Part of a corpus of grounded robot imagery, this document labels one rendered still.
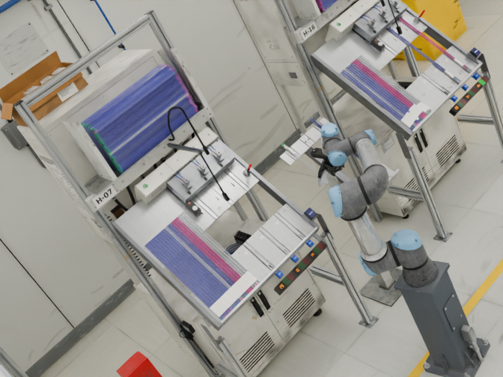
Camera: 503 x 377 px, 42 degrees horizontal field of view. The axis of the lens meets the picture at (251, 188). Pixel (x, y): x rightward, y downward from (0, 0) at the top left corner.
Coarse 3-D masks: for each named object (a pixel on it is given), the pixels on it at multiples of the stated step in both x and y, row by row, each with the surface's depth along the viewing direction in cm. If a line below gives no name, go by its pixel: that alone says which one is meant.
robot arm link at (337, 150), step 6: (330, 138) 287; (336, 138) 287; (324, 144) 289; (330, 144) 285; (336, 144) 284; (342, 144) 283; (348, 144) 282; (330, 150) 284; (336, 150) 282; (342, 150) 282; (348, 150) 282; (330, 156) 283; (336, 156) 281; (342, 156) 281; (330, 162) 284; (336, 162) 283; (342, 162) 284
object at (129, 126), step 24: (168, 72) 308; (120, 96) 304; (144, 96) 302; (168, 96) 310; (96, 120) 293; (120, 120) 297; (144, 120) 304; (96, 144) 301; (120, 144) 299; (144, 144) 306; (120, 168) 301
